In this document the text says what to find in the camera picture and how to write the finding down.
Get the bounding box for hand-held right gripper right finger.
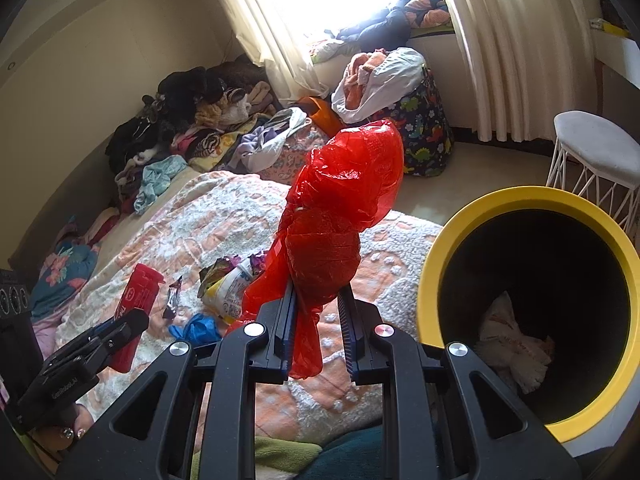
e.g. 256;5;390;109
336;287;583;480

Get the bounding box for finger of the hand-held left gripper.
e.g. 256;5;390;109
65;321;123;351
95;310;150;361

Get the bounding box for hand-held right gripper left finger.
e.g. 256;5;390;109
57;280;301;480

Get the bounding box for red packet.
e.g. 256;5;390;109
111;262;165;373

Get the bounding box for blue plastic bag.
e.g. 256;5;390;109
169;313;221;346

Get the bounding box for yellow white snack packet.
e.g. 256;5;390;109
200;255;261;323

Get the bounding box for purple snack wrapper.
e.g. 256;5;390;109
247;251;273;278

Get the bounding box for yellow-rimmed black bin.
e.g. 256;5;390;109
416;186;640;461

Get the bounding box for white wrapper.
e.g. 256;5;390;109
474;291;556;395

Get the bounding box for red plastic bag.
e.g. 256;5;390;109
227;117;405;381

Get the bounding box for person's left hand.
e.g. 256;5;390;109
30;400;96;461

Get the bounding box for small silver wrapper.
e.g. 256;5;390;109
162;276;183;320

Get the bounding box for blue floral pillow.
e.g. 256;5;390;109
30;240;98;318

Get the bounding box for bed with cream sheet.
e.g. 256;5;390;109
10;165;211;331

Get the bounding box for pink plush cloth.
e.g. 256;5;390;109
85;207;121;246

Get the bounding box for green towel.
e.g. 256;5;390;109
190;435;323;480

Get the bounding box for orange patchwork blanket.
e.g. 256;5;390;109
55;170;446;448

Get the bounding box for light teal cloth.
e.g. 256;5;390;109
132;155;188;216

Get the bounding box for pink floral bag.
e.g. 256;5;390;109
260;127;341;186

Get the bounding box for white and lavender clothes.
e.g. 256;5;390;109
232;107;308;173

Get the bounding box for orange bag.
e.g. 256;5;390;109
292;96;346;138

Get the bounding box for pile of assorted clothes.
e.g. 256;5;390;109
105;55;281;211

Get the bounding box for peach cloth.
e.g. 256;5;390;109
345;50;388;111

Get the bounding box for white plastic bag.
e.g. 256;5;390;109
331;47;427;125

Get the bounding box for thin cream curtain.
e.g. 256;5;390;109
200;0;331;108

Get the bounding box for heap of quilts and clothes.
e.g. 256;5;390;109
307;0;453;63

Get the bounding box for thick cream pleated curtain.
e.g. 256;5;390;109
435;0;608;143

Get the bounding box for white desk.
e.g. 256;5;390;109
590;25;640;86

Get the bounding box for yellow box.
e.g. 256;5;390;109
589;19;631;38

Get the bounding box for white wire-frame stool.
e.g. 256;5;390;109
545;111;640;233

